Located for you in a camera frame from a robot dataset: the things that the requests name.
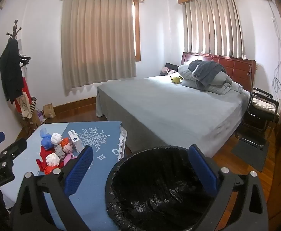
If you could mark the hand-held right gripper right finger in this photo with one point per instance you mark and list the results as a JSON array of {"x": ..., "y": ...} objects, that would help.
[{"x": 203, "y": 170}]

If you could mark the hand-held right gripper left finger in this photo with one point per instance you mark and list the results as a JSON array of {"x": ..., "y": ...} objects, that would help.
[{"x": 79, "y": 170}]

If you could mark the pink wrapper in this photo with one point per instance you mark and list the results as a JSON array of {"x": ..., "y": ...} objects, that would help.
[{"x": 72, "y": 158}]

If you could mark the white cloth ball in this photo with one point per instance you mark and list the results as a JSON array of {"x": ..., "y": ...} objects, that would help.
[{"x": 52, "y": 160}]

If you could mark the white plastic bag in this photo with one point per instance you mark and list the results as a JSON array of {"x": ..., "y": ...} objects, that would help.
[{"x": 56, "y": 138}]

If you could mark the blue plastic bag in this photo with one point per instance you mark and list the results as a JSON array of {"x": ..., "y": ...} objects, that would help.
[{"x": 46, "y": 143}]

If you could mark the bin with black liner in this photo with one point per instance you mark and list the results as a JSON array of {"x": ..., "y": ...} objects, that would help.
[{"x": 155, "y": 197}]

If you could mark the blue patterned tablecloth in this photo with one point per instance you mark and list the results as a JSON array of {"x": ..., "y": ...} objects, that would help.
[{"x": 94, "y": 187}]

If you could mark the pink crumpled plastic bag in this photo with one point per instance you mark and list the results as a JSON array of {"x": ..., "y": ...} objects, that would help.
[{"x": 68, "y": 148}]

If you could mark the grey crumpled plastic bag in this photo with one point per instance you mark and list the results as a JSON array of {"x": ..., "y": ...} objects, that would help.
[{"x": 60, "y": 152}]

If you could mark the small red crumpled cloth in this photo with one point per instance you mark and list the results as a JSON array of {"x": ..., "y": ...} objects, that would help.
[{"x": 49, "y": 170}]

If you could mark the white cardboard box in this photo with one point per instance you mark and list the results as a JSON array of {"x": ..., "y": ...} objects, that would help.
[{"x": 75, "y": 141}]

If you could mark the orange crumpled plastic bag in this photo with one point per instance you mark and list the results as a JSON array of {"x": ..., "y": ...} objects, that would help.
[{"x": 64, "y": 142}]

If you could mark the beige tote bag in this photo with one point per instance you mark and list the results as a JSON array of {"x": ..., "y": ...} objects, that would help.
[{"x": 25, "y": 105}]

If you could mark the dark grey floor mat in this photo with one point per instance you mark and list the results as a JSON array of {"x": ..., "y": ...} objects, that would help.
[{"x": 251, "y": 155}]

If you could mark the white lace doily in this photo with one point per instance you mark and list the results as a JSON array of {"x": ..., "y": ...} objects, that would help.
[{"x": 121, "y": 143}]

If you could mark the purple and white bag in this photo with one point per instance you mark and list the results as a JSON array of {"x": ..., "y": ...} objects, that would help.
[{"x": 41, "y": 116}]

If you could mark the striped bag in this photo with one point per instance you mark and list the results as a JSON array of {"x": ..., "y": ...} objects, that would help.
[{"x": 34, "y": 103}]

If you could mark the red garment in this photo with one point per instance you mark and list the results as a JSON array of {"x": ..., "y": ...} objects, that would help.
[{"x": 26, "y": 90}]

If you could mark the brown paper bag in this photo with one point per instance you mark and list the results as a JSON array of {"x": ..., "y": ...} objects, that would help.
[{"x": 49, "y": 110}]

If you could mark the black coat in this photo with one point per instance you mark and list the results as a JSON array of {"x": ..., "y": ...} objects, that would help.
[{"x": 10, "y": 72}]

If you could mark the bed with grey sheet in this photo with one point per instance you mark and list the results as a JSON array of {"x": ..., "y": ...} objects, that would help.
[{"x": 169, "y": 108}]

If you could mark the black metal chair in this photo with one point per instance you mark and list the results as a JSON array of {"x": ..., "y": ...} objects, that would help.
[{"x": 258, "y": 118}]

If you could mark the black clothes hanger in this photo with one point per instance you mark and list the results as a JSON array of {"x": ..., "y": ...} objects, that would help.
[{"x": 25, "y": 59}]

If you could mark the patterned chair cushion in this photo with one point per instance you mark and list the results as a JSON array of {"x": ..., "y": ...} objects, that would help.
[{"x": 263, "y": 103}]

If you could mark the yellow plush toy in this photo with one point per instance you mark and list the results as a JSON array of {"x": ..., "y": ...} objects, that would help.
[{"x": 175, "y": 79}]

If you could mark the dark grey blanket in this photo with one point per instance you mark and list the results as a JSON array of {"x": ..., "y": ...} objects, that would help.
[{"x": 206, "y": 72}]

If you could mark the pink soft toy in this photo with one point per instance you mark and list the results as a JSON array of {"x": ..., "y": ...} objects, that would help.
[{"x": 165, "y": 71}]

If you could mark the red wooden headboard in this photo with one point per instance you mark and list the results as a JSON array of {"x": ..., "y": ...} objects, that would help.
[{"x": 236, "y": 68}]

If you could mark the black pillow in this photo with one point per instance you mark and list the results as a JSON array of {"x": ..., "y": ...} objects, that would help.
[{"x": 171, "y": 66}]

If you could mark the wooden coat rack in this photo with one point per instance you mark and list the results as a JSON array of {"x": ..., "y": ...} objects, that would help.
[{"x": 15, "y": 27}]

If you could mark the wide beige curtain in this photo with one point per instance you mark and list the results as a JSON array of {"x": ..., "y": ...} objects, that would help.
[{"x": 97, "y": 41}]

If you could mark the narrow beige curtain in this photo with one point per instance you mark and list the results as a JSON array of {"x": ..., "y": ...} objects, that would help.
[{"x": 212, "y": 26}]

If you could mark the wooden window frame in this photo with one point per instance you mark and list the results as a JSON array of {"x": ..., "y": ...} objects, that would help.
[{"x": 137, "y": 28}]

